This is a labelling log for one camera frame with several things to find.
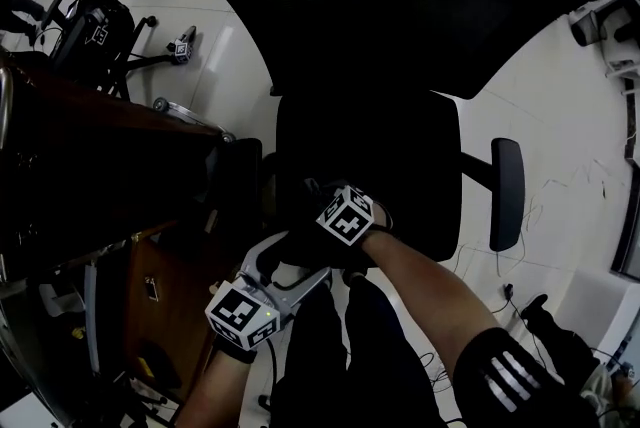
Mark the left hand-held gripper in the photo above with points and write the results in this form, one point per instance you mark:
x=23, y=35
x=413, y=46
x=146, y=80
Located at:
x=240, y=313

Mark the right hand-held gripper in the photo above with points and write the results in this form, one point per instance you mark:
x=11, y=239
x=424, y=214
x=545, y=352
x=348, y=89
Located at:
x=346, y=218

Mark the black chair seat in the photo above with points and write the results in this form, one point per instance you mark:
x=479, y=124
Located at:
x=400, y=156

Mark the person's left forearm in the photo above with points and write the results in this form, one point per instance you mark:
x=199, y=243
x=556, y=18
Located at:
x=215, y=391

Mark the person's right forearm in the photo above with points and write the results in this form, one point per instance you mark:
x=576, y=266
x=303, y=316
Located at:
x=425, y=281

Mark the black chair armrest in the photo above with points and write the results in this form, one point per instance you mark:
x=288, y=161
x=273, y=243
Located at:
x=507, y=191

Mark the silver chair base with casters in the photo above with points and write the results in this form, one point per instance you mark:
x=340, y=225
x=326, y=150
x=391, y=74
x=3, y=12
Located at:
x=192, y=115

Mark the black office chair with markers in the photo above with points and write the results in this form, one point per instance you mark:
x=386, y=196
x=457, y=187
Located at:
x=95, y=36

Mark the brown wooden cabinet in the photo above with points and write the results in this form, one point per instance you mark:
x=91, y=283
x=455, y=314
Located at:
x=165, y=296

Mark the person's black trousers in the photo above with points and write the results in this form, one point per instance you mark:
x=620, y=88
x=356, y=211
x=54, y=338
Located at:
x=380, y=366

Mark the black power adapter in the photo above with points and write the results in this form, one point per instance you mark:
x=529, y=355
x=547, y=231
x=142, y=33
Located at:
x=508, y=291

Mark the brown wooden desk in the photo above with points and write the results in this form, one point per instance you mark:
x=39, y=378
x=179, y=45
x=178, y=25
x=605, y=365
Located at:
x=90, y=156

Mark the person's black striped sleeve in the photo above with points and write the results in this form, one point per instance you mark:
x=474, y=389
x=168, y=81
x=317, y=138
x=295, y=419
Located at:
x=510, y=381

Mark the spare hand-held gripper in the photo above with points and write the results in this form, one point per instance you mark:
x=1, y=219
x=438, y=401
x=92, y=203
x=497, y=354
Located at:
x=182, y=47

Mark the white box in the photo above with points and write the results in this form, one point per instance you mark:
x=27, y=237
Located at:
x=595, y=306

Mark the silver metal bar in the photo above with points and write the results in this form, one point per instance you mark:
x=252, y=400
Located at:
x=5, y=106

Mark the grey equipment stand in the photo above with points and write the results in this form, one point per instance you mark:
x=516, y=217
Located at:
x=607, y=23

